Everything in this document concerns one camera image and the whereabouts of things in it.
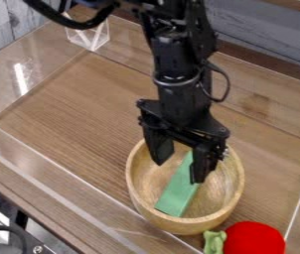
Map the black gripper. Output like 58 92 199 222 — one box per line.
137 74 230 184

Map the green rectangular block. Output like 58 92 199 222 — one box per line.
155 152 201 217

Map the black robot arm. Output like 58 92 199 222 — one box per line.
77 0 230 184

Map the brown wooden bowl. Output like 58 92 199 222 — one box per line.
125 142 246 235

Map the small green toy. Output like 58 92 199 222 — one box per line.
204 231 227 254

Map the red plush ball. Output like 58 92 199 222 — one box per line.
224 221 287 254

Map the clear acrylic tray wall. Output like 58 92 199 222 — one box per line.
0 129 203 254

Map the clear acrylic corner bracket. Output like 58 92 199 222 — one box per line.
66 21 110 52

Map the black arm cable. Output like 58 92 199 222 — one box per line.
22 0 118 32

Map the black table frame bracket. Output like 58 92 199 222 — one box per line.
0 212 58 254

